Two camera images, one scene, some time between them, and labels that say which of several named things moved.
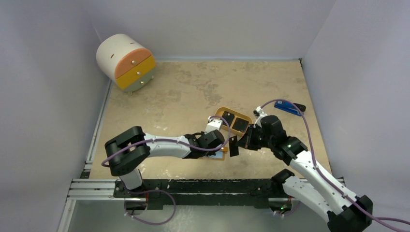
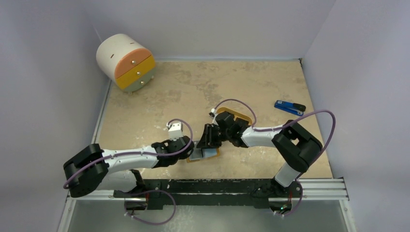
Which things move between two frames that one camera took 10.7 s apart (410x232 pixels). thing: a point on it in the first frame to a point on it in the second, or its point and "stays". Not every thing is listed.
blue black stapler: (288, 107) stays
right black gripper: (244, 140) to (212, 137)
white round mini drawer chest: (124, 61) stays
